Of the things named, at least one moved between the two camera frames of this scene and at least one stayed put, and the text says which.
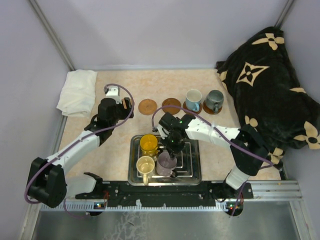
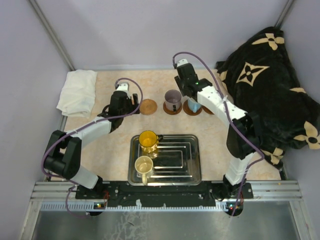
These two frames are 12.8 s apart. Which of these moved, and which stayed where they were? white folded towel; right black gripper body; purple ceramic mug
Moved: purple ceramic mug; right black gripper body
Stayed: white folded towel
